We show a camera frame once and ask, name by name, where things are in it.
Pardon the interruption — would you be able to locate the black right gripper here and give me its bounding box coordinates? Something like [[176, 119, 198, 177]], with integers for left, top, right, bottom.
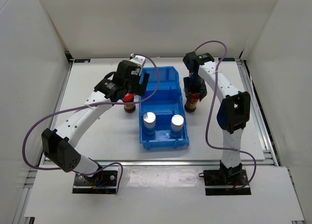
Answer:
[[183, 74, 207, 101]]

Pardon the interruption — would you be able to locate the red lid sauce jar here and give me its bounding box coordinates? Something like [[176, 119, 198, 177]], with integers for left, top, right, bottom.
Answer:
[[122, 93, 136, 113], [184, 93, 200, 113]]

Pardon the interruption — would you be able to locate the silver lid peppercorn jar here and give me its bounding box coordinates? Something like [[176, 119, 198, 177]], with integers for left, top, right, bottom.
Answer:
[[143, 112, 156, 136], [170, 114, 184, 138]]

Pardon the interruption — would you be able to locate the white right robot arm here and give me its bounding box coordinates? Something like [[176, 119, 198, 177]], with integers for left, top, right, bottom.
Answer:
[[183, 52, 251, 185]]

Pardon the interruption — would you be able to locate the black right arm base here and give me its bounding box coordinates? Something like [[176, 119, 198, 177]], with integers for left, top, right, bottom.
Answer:
[[198, 168, 252, 196]]

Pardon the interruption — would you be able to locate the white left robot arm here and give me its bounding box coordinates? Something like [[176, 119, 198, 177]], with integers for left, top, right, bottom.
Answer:
[[41, 56, 149, 185]]

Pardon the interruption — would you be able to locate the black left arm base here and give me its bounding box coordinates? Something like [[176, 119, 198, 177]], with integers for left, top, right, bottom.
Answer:
[[72, 165, 120, 195]]

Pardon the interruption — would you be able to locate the blue far storage bin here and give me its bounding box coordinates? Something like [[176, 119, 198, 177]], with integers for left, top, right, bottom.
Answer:
[[141, 66, 180, 90]]

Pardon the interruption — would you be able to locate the blue storage bin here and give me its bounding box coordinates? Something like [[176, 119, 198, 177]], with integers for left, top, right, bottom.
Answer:
[[141, 66, 180, 90], [139, 87, 185, 115], [139, 112, 190, 150]]

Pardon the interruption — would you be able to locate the blue middle storage bin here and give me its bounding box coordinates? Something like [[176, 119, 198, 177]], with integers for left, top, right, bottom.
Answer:
[[139, 87, 185, 115]]

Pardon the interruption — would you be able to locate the blue near storage bin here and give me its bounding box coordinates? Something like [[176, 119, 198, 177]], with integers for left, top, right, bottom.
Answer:
[[139, 112, 190, 150]]

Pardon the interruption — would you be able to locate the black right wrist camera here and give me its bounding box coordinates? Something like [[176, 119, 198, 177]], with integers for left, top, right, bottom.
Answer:
[[183, 51, 198, 72]]

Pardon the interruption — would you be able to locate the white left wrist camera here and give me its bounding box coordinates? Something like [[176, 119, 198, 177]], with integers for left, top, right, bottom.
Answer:
[[129, 54, 146, 68]]

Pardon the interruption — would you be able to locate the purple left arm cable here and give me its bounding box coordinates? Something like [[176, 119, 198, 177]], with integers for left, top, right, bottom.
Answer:
[[21, 53, 161, 193]]

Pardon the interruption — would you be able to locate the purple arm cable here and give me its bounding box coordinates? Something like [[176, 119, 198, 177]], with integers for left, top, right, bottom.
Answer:
[[194, 40, 257, 190], [21, 53, 161, 193]]

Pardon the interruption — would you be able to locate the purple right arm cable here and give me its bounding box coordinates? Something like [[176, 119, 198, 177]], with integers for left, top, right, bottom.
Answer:
[[194, 40, 257, 190]]

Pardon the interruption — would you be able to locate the aluminium table edge rail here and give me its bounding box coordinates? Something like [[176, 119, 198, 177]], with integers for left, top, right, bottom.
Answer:
[[42, 159, 275, 166]]

